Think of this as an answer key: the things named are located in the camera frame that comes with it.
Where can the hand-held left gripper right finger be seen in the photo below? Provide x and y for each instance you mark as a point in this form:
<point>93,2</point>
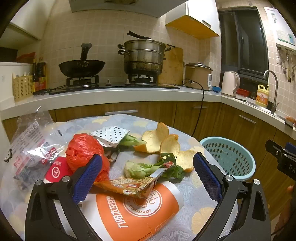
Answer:
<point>208,178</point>

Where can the wooden cutting board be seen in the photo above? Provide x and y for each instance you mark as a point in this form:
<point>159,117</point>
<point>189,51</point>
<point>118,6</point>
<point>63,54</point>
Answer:
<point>173,67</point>

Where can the red flat packet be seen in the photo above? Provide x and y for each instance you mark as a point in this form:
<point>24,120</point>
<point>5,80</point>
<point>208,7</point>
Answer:
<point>55,172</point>

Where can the brown food scrap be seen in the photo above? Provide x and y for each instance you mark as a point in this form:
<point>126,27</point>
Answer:
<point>112,156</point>

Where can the black chopsticks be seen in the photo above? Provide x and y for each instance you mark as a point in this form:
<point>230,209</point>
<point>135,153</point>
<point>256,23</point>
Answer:
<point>138,36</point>

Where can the small blue object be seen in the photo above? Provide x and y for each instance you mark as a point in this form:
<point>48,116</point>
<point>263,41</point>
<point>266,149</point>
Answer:
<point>217,89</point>

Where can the person's right hand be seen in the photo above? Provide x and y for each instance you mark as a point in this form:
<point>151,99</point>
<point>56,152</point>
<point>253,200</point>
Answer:
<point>291,191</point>

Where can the polka dot packet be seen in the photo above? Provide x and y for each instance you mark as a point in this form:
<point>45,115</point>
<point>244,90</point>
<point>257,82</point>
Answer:
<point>108,135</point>

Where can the orange white paper cup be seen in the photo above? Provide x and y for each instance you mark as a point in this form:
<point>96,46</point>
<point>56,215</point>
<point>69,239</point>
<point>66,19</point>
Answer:
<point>129,217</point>

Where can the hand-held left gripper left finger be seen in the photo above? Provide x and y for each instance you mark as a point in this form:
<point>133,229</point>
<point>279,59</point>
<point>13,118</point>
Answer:
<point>87,176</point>

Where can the orange peel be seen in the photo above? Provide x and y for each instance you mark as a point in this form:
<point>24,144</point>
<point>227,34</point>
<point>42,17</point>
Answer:
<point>186,158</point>
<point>170,144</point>
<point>153,139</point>

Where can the white electric kettle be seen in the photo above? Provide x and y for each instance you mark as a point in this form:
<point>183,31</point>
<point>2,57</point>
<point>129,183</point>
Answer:
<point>229,83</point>

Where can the red plastic bag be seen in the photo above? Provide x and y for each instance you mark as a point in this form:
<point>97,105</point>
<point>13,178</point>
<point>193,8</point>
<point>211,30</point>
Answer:
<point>81,150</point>

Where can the white timer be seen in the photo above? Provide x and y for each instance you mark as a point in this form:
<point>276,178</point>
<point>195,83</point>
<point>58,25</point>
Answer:
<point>210,81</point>

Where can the dark window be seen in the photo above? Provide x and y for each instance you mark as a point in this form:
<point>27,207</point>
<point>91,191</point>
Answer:
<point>245,41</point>

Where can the white water heater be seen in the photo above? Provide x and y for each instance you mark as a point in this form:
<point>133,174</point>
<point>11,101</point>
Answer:
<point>282,25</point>

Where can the black gas stove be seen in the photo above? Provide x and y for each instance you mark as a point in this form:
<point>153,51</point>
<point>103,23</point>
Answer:
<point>115,87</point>

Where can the wall socket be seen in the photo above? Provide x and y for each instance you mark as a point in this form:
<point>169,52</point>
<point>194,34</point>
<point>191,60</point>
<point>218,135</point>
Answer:
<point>279,60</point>

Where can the white appliance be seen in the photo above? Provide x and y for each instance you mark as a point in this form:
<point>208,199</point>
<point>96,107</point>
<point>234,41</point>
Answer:
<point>9,81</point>

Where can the hanging utensil rack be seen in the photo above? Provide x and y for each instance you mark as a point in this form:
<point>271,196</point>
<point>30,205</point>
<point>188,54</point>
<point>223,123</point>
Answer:
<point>288,58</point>

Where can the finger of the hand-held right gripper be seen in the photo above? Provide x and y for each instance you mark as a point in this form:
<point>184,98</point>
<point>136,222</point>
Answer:
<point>286,164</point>
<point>291,148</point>

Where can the large bok choy piece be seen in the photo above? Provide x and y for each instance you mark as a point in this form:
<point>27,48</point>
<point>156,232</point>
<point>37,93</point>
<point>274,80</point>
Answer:
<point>136,169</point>

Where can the patterned tablecloth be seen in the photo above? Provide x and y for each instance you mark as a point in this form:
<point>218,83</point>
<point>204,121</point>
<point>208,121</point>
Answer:
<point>129,122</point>

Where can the small bok choy piece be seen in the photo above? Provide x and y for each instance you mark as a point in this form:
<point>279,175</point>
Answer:
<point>129,141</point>

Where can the black wok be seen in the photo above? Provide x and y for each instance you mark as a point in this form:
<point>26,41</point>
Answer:
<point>81,68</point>

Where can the sponge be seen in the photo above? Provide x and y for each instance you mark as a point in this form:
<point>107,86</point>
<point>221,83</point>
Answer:
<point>291,121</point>

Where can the steel steamer pot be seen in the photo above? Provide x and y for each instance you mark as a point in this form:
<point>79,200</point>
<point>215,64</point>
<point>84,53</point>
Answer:
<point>143,60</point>

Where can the orange snack wrapper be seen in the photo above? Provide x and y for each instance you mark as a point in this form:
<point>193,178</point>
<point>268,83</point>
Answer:
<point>124,185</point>

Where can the teal plastic basket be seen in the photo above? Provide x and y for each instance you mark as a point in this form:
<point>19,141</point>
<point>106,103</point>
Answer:
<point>222,139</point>

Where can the slim sauce bottle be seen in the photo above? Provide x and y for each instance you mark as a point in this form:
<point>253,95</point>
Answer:
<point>34,76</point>

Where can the yellow detergent bottle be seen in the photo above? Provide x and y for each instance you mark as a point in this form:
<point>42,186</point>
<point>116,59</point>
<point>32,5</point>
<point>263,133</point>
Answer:
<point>262,97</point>

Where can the white yellow wall cabinet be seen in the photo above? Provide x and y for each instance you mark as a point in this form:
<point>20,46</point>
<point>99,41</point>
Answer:
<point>198,14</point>

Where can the wooden kitchen counter cabinets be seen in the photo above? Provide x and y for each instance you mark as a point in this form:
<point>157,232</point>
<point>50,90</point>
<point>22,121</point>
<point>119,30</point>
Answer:
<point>150,111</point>

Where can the clear plastic bag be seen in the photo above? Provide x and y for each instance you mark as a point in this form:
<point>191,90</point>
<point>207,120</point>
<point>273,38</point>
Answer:
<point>30,139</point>

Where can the red tray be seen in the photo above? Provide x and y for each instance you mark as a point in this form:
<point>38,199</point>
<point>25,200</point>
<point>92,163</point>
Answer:
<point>243,92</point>

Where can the beige rice cooker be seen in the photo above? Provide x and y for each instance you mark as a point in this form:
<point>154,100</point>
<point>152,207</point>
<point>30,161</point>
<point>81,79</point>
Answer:
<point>196,76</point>

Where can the steel faucet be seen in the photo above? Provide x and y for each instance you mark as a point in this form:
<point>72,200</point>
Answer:
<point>275,92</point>

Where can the dark sauce bottle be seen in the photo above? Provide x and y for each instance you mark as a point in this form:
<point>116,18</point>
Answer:
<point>41,76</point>

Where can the range hood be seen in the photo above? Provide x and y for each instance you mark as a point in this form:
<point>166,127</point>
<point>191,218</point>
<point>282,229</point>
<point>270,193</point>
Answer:
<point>115,7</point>

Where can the woven utensil basket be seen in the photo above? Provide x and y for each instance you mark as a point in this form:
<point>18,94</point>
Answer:
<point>22,89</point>

